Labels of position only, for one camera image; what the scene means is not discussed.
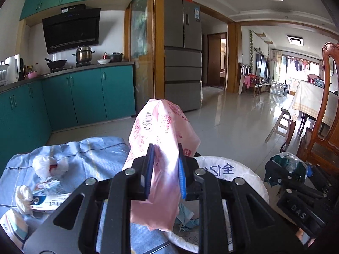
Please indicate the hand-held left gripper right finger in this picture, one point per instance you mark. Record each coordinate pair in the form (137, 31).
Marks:
(181, 174)

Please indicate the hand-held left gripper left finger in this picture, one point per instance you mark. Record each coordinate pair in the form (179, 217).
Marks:
(149, 169)

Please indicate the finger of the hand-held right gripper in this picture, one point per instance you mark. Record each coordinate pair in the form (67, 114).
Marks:
(272, 173)
(320, 176)

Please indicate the clear plastic wrapper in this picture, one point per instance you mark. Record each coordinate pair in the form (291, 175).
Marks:
(290, 164)

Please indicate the pink plastic package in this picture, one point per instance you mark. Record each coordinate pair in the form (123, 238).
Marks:
(159, 127)

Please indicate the white trash bag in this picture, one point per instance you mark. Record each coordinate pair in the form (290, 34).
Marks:
(225, 168)

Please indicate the white blue ointment box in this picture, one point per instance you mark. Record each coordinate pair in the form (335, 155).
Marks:
(50, 202)

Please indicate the person's right hand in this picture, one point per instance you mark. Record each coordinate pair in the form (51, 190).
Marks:
(304, 237)

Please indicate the wooden stool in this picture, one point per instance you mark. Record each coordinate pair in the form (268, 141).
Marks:
(280, 121)

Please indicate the blue checked cloth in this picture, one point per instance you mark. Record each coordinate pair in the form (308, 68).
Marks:
(92, 150)

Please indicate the dining table with cloth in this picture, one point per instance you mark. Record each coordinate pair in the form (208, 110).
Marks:
(307, 98)

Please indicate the white play fence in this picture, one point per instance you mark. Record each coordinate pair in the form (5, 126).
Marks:
(279, 90)

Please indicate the living room wooden chairs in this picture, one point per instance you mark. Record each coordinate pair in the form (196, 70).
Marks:
(250, 80)

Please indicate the teal lower cabinets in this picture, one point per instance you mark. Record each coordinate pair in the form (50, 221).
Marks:
(87, 95)

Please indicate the standing air conditioner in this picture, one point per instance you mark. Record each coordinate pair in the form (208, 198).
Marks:
(273, 70)

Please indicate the crumpled white tissue red stain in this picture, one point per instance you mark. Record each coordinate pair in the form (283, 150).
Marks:
(46, 165)

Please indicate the small clear sachet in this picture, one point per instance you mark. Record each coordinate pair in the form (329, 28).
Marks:
(46, 186)

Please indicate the television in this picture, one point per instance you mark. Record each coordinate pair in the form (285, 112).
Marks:
(262, 66)

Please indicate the hanging laundry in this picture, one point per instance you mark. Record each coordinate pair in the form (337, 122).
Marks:
(302, 63)

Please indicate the grey refrigerator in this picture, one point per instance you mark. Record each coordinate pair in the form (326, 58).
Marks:
(182, 58)

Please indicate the black lidded pot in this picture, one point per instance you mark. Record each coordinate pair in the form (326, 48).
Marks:
(116, 57)

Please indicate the brown wooden door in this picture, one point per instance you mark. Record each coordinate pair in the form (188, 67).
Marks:
(213, 60)

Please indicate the carved wooden chair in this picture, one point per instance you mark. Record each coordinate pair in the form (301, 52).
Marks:
(327, 53)

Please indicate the glass sliding door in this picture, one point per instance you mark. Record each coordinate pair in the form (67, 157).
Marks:
(141, 45)

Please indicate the gas stove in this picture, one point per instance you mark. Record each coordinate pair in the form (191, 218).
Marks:
(71, 67)

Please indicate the crumpled cream tissue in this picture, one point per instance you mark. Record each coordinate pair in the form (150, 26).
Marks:
(23, 198)

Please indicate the hanging vine plant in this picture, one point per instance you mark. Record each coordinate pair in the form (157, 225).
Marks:
(251, 45)

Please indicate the steel stock pot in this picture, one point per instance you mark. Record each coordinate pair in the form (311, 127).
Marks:
(83, 55)

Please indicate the black wok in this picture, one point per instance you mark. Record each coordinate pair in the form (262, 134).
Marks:
(57, 63)

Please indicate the white teal packet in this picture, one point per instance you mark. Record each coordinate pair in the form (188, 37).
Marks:
(12, 226)

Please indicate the pink bowl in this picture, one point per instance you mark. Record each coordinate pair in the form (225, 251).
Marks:
(32, 75)

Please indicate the black range hood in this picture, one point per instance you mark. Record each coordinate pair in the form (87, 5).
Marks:
(71, 30)

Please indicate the white kitchen appliance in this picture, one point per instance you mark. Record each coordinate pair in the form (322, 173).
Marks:
(12, 68)

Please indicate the white dish rack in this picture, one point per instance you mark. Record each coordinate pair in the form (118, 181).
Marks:
(3, 74)

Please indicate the wooden door frame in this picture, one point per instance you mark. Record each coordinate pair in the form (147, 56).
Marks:
(159, 39)

